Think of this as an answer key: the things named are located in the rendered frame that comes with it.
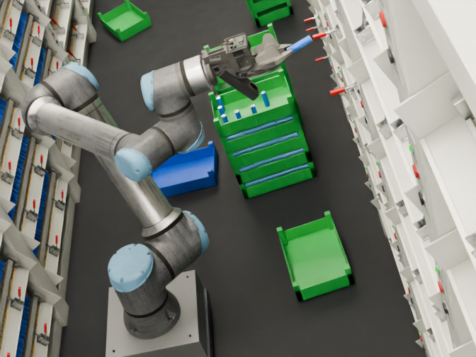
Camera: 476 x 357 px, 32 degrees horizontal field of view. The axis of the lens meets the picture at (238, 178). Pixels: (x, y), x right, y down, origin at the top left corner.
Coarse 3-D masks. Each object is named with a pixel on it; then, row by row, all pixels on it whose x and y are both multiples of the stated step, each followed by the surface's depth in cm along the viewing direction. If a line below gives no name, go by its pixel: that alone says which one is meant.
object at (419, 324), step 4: (420, 320) 209; (416, 324) 210; (420, 324) 210; (420, 328) 211; (424, 328) 211; (424, 332) 212; (424, 336) 211; (428, 336) 210; (428, 340) 210; (428, 344) 209; (428, 348) 208; (432, 348) 207; (432, 352) 207; (432, 356) 206
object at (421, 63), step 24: (408, 0) 73; (408, 24) 75; (408, 48) 77; (432, 48) 77; (408, 72) 78; (432, 72) 79; (408, 96) 81; (432, 192) 88; (432, 216) 93; (432, 240) 102; (456, 312) 101; (456, 336) 108
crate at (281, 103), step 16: (272, 80) 316; (224, 96) 318; (240, 96) 319; (272, 96) 315; (288, 96) 298; (240, 112) 313; (272, 112) 301; (288, 112) 302; (224, 128) 303; (240, 128) 304
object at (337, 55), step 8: (336, 56) 239; (344, 64) 240; (344, 72) 238; (352, 88) 227; (352, 96) 228; (360, 112) 222; (368, 136) 213; (376, 160) 205; (376, 168) 204; (384, 192) 194
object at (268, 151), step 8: (304, 136) 310; (272, 144) 311; (280, 144) 311; (288, 144) 311; (296, 144) 312; (304, 144) 312; (248, 152) 311; (256, 152) 312; (264, 152) 312; (272, 152) 313; (280, 152) 313; (232, 160) 312; (240, 160) 313; (248, 160) 313; (256, 160) 314; (232, 168) 315
